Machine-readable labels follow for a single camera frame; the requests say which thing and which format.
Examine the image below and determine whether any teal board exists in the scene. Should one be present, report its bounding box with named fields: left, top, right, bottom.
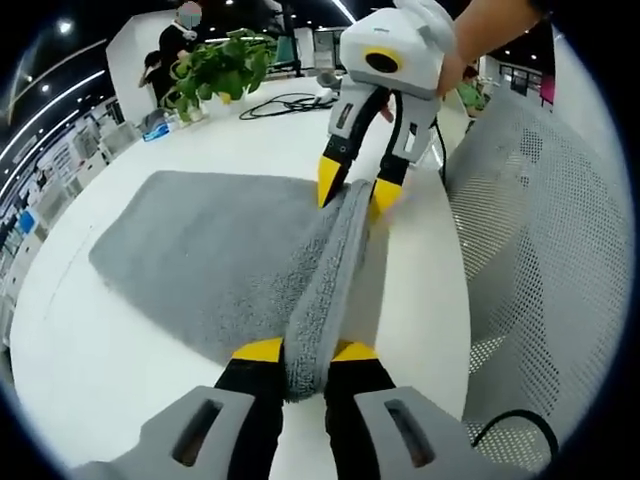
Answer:
left=276, top=34, right=297, bottom=67

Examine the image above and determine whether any blue wipe pack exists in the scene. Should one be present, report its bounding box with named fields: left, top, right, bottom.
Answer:
left=141, top=122, right=175, bottom=143

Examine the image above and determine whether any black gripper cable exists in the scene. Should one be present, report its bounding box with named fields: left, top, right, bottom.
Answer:
left=431, top=113, right=450, bottom=187
left=468, top=408, right=560, bottom=469

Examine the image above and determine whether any person's right hand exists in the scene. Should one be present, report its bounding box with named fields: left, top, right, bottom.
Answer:
left=433, top=49, right=472, bottom=100

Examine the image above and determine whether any white table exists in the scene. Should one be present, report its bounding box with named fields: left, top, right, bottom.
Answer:
left=9, top=74, right=474, bottom=474

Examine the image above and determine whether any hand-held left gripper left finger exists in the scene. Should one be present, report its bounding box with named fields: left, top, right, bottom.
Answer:
left=73, top=336, right=287, bottom=480

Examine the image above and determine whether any black coiled cable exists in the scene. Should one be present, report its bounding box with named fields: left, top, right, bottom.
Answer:
left=238, top=94, right=341, bottom=121

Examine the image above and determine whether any grey towel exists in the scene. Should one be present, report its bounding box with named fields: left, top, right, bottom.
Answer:
left=88, top=169, right=396, bottom=404

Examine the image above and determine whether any green potted plant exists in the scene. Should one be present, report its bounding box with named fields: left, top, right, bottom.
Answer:
left=162, top=28, right=276, bottom=124

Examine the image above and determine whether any grey mesh office chair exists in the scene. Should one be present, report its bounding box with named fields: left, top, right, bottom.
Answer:
left=442, top=89, right=626, bottom=474

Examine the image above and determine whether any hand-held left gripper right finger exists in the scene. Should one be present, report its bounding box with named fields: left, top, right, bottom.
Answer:
left=322, top=339, right=532, bottom=480

